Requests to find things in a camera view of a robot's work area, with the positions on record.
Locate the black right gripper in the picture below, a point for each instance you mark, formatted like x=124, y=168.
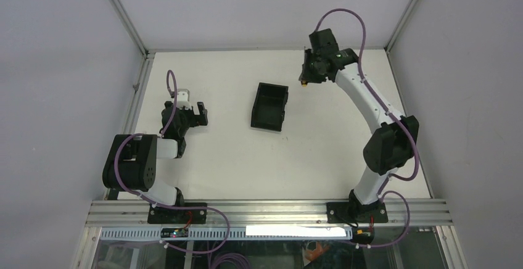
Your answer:
x=308, y=70

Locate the aluminium left frame post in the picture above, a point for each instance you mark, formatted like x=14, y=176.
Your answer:
x=129, y=26

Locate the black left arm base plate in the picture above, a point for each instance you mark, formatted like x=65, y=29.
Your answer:
x=177, y=214

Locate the aluminium right frame post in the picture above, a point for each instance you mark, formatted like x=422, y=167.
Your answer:
x=402, y=22

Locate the aluminium frame post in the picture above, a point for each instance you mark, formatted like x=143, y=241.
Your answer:
x=129, y=26
x=402, y=22

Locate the aluminium front rail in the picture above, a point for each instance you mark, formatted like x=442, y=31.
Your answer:
x=136, y=213

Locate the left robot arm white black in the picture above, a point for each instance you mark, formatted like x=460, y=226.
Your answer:
x=132, y=160

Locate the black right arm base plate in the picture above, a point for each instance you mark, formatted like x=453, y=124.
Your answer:
x=353, y=212

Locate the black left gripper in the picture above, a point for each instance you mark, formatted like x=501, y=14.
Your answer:
x=194, y=117

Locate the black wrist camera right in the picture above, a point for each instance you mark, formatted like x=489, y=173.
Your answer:
x=323, y=42

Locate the white slotted cable duct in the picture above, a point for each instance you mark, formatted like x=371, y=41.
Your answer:
x=247, y=233

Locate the orange object under table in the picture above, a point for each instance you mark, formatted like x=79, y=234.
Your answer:
x=314, y=249

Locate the black plastic bin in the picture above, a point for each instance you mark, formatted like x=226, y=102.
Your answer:
x=268, y=110

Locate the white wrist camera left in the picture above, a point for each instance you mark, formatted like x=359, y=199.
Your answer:
x=182, y=100

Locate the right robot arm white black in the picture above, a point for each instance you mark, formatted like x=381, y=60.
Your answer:
x=393, y=137

